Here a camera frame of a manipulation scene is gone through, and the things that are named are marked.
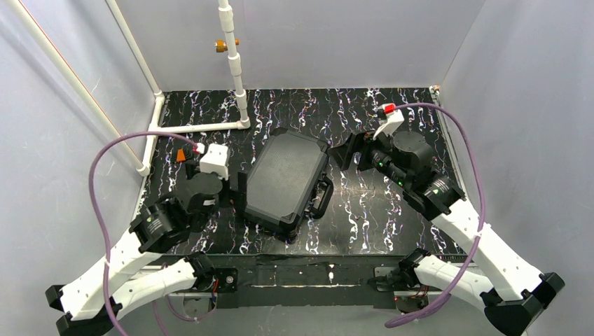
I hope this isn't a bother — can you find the white corner pipe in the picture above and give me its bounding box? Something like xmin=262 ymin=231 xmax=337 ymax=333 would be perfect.
xmin=104 ymin=0 xmax=166 ymax=177

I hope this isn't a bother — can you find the black poker set case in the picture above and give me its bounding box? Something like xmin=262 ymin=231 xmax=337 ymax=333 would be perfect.
xmin=233 ymin=127 xmax=333 ymax=241

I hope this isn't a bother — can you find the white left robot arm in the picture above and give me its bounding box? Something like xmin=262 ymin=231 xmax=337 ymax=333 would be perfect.
xmin=46 ymin=158 xmax=237 ymax=335

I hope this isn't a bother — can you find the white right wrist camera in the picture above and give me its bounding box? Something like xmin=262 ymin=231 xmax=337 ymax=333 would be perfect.
xmin=373 ymin=103 xmax=404 ymax=140

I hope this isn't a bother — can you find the small orange black object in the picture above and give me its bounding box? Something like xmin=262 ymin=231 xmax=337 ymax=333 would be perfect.
xmin=175 ymin=148 xmax=193 ymax=162

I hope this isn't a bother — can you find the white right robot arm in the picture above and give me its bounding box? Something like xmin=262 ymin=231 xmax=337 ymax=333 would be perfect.
xmin=330 ymin=132 xmax=565 ymax=335

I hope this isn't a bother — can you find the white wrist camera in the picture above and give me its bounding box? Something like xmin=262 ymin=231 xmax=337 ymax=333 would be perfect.
xmin=193 ymin=143 xmax=229 ymax=181
xmin=373 ymin=103 xmax=404 ymax=140

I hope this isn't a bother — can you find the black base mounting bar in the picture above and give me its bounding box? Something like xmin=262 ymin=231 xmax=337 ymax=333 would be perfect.
xmin=118 ymin=252 xmax=446 ymax=309

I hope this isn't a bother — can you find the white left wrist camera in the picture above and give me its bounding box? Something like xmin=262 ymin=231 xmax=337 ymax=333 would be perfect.
xmin=193 ymin=143 xmax=229 ymax=181

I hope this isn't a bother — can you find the white PVC pipe stand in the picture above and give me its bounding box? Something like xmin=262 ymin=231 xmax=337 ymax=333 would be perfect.
xmin=150 ymin=0 xmax=251 ymax=134

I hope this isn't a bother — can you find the orange valve knob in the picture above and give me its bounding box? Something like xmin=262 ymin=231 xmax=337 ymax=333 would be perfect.
xmin=214 ymin=39 xmax=228 ymax=53

